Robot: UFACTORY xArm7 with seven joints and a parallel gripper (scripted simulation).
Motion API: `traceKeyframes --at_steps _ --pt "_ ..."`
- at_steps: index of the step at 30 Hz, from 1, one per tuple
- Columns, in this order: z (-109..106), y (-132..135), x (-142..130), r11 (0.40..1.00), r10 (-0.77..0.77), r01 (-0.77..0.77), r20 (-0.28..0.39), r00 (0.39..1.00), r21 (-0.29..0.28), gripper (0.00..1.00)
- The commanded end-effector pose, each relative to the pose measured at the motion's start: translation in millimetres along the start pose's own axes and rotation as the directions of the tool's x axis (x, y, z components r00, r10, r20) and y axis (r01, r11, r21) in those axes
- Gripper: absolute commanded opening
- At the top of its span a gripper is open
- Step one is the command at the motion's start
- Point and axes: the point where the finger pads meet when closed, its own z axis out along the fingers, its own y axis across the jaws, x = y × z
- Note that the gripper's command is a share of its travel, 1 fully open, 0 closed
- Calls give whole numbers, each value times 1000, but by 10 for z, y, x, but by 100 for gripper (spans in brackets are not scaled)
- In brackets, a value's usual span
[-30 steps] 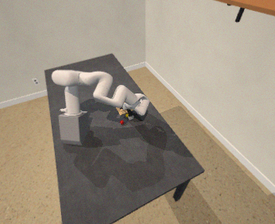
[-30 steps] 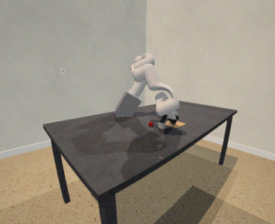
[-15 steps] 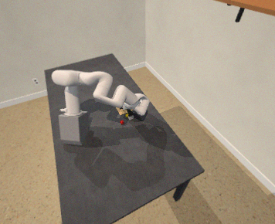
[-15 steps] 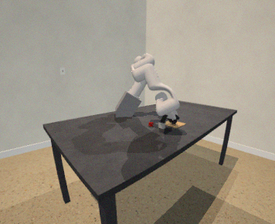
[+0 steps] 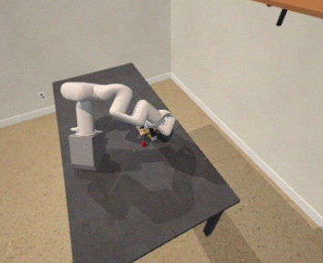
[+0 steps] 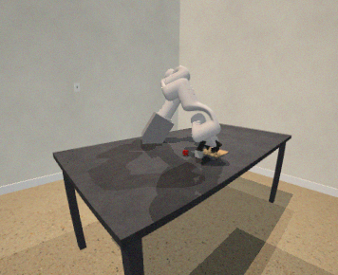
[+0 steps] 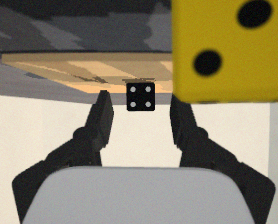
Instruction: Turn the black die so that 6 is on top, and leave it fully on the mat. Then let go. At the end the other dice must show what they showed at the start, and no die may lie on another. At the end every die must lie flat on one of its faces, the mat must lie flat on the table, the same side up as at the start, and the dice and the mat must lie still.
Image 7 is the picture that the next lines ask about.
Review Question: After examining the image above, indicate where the black die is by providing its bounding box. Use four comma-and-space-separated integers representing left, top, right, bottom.
126, 82, 155, 111

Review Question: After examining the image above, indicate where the orange mat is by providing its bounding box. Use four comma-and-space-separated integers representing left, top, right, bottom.
2, 53, 173, 93

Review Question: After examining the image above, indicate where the yellow die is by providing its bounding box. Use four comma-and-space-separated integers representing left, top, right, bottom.
172, 0, 278, 104

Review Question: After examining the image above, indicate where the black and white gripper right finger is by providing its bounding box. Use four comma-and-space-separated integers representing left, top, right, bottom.
169, 92, 276, 224

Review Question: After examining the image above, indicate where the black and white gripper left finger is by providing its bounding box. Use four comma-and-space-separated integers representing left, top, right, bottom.
12, 90, 114, 224

